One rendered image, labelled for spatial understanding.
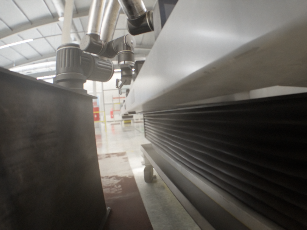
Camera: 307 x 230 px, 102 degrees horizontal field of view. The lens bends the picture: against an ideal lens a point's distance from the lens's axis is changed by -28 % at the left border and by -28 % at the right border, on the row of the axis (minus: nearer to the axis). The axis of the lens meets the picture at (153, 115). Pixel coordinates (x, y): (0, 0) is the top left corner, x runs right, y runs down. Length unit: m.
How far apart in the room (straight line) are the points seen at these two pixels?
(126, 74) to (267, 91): 0.78
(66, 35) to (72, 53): 5.08
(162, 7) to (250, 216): 0.61
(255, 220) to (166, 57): 0.51
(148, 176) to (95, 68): 1.18
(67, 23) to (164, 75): 6.36
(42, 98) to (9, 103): 0.19
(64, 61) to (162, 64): 1.02
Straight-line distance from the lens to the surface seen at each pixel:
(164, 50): 0.17
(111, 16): 1.41
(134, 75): 0.54
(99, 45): 1.15
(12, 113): 0.57
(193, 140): 0.88
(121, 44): 1.12
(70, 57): 1.17
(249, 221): 0.59
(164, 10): 0.40
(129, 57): 1.09
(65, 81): 1.13
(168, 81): 0.16
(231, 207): 0.65
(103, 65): 1.33
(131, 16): 0.85
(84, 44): 1.13
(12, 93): 0.58
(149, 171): 1.86
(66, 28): 6.40
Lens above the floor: 0.75
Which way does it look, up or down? level
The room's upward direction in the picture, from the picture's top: 4 degrees counter-clockwise
